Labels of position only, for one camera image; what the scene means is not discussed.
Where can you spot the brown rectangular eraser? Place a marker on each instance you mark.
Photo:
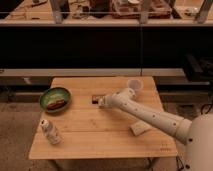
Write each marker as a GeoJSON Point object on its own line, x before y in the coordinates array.
{"type": "Point", "coordinates": [95, 98]}

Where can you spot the green bowl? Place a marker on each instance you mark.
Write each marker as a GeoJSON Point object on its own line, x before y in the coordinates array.
{"type": "Point", "coordinates": [53, 94]}

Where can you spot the clear plastic bottle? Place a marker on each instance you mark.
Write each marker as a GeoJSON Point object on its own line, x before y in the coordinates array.
{"type": "Point", "coordinates": [50, 131]}

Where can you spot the hot dog in bowl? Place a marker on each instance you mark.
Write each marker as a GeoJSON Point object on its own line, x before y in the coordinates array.
{"type": "Point", "coordinates": [56, 104]}

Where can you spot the beige sponge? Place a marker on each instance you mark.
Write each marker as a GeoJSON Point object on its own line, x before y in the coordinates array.
{"type": "Point", "coordinates": [139, 128]}

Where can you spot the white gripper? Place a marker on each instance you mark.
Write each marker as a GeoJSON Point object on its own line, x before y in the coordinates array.
{"type": "Point", "coordinates": [108, 101]}

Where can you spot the clear plastic cup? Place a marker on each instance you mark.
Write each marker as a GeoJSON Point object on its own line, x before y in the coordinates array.
{"type": "Point", "coordinates": [135, 84]}

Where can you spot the wooden table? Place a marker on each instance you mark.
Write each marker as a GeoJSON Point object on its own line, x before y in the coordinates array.
{"type": "Point", "coordinates": [89, 132]}

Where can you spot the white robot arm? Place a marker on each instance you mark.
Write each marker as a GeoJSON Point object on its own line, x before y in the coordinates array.
{"type": "Point", "coordinates": [196, 135]}

